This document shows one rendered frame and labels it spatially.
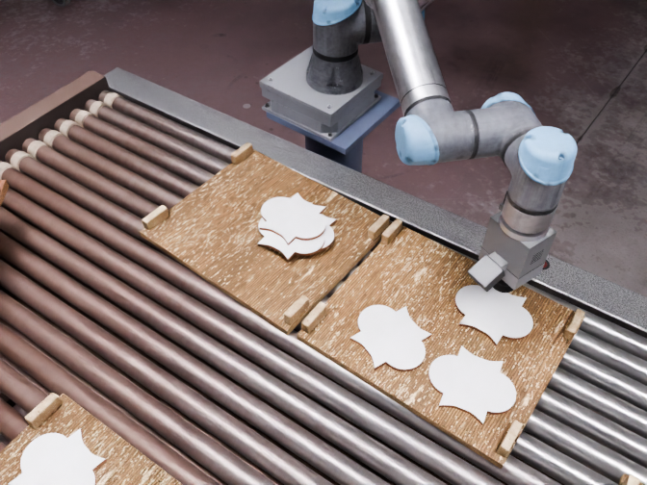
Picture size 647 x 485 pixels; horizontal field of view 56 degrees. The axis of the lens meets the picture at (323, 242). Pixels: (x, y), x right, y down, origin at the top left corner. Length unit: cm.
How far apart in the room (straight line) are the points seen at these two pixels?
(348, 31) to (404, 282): 66
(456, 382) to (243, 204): 60
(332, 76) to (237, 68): 198
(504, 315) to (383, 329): 23
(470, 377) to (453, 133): 42
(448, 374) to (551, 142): 43
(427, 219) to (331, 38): 51
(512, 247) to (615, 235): 182
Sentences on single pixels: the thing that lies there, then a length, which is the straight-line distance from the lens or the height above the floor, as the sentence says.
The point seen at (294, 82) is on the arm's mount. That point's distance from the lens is 167.
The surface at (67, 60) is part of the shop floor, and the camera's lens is 390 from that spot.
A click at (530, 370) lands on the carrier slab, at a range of 114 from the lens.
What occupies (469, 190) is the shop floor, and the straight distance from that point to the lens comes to 281.
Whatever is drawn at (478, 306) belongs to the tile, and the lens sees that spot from 119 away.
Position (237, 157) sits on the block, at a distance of 144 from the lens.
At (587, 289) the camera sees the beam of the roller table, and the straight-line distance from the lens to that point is 132.
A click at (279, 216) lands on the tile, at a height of 97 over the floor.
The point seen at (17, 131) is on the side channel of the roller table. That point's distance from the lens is 170.
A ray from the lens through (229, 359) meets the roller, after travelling 113.
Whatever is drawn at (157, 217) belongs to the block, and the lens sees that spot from 134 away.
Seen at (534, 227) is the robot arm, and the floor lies 121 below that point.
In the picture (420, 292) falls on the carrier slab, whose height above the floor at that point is 94.
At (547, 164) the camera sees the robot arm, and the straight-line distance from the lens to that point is 89.
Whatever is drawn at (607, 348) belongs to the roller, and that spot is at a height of 92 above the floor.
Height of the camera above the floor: 188
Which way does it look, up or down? 48 degrees down
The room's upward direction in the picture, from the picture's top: 1 degrees counter-clockwise
